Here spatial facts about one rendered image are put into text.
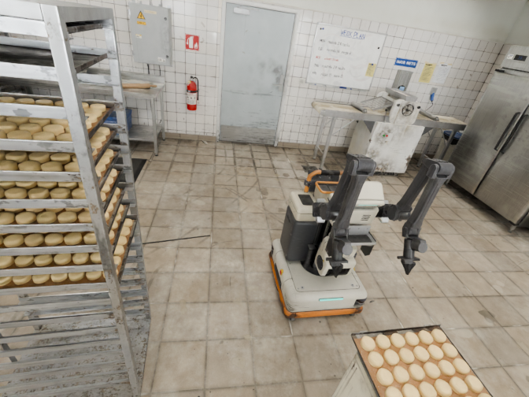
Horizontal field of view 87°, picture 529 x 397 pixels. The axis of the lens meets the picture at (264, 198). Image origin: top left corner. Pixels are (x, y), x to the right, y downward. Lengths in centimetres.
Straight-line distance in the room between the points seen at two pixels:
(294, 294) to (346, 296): 39
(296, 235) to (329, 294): 48
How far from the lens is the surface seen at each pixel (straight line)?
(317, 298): 214
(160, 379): 206
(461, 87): 633
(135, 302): 197
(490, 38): 639
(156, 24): 459
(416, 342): 130
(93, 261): 119
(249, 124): 500
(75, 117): 84
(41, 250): 115
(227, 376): 204
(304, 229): 207
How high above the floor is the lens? 184
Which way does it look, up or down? 32 degrees down
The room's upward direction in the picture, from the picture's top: 9 degrees clockwise
